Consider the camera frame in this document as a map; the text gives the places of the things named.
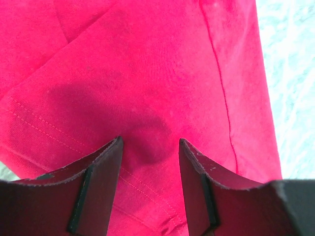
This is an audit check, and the magenta red t shirt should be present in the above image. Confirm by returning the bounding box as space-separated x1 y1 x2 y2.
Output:
0 0 282 236

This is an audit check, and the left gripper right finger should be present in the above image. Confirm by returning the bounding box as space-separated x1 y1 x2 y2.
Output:
179 139 315 236

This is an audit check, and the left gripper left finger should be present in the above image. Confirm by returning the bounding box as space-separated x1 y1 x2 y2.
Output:
0 137 123 236

